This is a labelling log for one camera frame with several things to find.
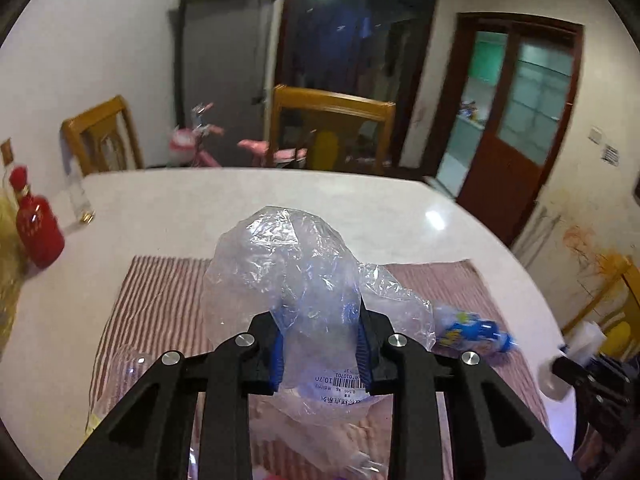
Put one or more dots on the small clear glass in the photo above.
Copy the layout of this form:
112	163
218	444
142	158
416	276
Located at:
81	205

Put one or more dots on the pink kids bicycle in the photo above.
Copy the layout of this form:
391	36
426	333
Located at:
203	145

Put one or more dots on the brown wooden kitchen door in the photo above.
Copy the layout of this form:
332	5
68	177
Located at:
529	112

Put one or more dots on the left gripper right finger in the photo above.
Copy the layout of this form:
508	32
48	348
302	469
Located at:
456	404

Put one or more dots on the left wooden chair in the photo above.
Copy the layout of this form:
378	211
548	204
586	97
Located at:
104	138

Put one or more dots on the clear printed plastic bag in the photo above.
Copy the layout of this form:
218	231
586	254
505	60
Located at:
293	450

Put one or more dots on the blue white drink bottle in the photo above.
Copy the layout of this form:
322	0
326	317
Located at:
462	331

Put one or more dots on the right wooden chair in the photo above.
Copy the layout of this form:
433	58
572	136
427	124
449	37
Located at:
615	309

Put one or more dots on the white tissue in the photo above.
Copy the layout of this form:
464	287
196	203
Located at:
570	359

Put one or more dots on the clear bottle with cork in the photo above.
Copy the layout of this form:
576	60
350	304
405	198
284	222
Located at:
8	166

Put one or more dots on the grey refrigerator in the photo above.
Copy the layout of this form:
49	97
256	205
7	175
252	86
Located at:
223	56

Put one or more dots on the red striped cloth mat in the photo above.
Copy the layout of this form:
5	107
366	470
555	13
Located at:
158	307

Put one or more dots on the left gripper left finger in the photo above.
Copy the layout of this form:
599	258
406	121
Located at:
187	417

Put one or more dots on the wooden chair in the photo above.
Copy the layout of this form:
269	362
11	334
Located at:
615	309
331	124
104	138

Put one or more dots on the dark sliding glass door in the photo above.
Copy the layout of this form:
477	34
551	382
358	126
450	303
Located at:
375	49

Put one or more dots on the clear bottle yellow cap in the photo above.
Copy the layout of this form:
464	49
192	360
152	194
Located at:
123	371

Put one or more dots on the white wall switch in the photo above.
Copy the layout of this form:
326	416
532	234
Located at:
595	136

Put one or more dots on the wall sticker notice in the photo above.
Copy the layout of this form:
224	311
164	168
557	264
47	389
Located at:
611	155

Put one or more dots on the yellow plastic bag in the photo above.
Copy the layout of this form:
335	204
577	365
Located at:
13	267

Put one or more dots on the middle wooden chair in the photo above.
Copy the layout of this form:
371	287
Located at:
331	124

